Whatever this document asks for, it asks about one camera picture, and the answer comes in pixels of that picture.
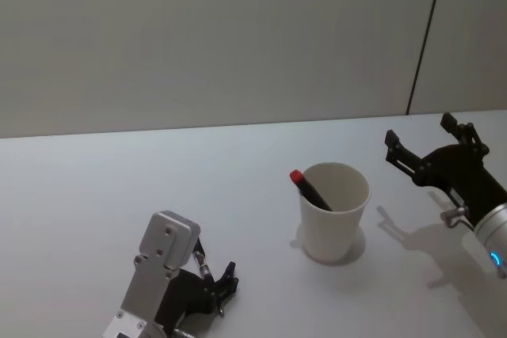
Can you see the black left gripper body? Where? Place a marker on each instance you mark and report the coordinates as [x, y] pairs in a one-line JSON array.
[[186, 292]]

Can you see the black pen with red cap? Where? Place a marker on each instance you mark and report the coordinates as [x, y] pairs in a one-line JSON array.
[[311, 191]]

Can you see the white paper cup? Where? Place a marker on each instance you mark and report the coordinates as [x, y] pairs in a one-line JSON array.
[[332, 231]]

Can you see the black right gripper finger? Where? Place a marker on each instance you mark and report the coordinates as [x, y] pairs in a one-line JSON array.
[[467, 134], [402, 154]]

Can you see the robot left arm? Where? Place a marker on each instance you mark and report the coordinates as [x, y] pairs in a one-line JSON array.
[[162, 243]]

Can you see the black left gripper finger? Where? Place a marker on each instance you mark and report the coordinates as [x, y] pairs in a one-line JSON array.
[[227, 276], [222, 294]]

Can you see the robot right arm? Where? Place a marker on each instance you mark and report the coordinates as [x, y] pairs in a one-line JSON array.
[[493, 227]]

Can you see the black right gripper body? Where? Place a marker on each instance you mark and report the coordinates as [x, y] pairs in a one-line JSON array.
[[459, 168]]

